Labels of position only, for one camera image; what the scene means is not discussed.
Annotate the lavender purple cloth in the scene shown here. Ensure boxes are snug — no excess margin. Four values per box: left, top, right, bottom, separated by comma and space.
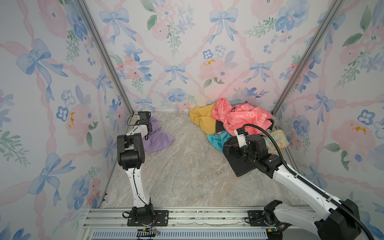
143, 117, 175, 153

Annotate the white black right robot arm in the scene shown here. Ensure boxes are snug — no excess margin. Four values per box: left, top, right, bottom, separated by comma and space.
223, 135, 363, 240

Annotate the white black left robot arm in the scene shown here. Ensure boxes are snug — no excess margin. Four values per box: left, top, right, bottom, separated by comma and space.
117, 112, 155, 226

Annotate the dark grey cloth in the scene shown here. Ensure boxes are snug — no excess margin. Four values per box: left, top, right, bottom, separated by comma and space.
223, 135, 268, 177

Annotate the pale yellow patterned cloth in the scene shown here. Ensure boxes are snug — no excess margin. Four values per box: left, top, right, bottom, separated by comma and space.
263, 130, 290, 155

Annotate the teal cloth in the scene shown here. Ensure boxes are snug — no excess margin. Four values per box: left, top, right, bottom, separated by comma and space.
207, 131, 233, 152

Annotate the pink patterned cloth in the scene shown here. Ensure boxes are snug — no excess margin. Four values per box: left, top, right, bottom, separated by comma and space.
211, 99, 273, 137

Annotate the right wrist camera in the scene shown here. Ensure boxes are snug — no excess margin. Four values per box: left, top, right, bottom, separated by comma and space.
234, 129, 247, 148

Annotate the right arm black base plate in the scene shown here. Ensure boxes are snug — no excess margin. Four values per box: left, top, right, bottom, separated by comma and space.
244, 200, 283, 228

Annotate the right aluminium corner post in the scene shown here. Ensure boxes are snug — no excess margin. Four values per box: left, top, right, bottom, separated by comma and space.
272, 0, 345, 115

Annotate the aluminium corner post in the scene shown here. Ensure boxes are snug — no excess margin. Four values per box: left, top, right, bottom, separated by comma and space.
74, 0, 134, 114
272, 0, 345, 115

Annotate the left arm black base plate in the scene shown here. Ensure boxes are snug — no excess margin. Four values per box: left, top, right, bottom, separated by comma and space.
122, 205, 170, 227

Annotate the left aluminium corner post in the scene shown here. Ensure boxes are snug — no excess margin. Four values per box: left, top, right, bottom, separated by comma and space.
74, 0, 134, 114

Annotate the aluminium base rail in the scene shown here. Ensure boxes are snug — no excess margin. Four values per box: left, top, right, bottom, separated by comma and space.
76, 206, 304, 240

